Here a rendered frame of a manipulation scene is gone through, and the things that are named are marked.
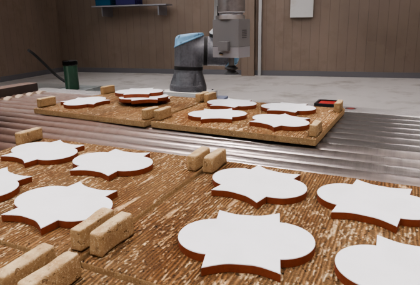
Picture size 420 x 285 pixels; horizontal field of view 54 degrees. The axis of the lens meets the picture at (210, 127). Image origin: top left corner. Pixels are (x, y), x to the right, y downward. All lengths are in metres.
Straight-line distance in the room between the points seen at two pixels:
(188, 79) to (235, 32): 0.54
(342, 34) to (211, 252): 9.41
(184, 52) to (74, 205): 1.15
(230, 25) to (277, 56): 8.74
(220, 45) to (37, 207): 0.73
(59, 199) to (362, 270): 0.38
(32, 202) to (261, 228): 0.30
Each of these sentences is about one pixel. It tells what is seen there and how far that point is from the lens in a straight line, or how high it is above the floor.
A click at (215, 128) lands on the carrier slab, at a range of 0.95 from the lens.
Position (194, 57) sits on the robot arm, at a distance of 1.63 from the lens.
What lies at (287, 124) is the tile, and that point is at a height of 0.95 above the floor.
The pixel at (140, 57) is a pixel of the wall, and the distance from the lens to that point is 10.92.
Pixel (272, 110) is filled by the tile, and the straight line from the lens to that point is 1.10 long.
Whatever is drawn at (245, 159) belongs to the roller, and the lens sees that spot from 0.78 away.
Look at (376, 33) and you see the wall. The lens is 9.79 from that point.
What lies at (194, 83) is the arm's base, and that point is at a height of 0.95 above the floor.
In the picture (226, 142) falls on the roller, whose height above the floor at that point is 0.92.
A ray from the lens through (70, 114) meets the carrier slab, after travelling 1.21.
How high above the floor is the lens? 1.16
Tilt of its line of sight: 14 degrees down
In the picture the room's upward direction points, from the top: 1 degrees counter-clockwise
